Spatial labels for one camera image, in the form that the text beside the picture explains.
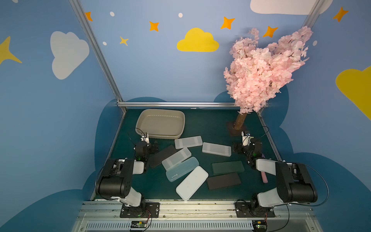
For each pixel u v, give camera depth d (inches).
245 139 32.3
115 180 17.9
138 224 28.2
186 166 35.6
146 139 32.8
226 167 35.7
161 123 40.7
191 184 32.3
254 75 24.7
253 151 28.9
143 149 28.3
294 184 17.9
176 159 36.0
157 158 35.5
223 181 33.1
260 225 28.8
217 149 38.1
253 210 26.9
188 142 39.0
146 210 28.9
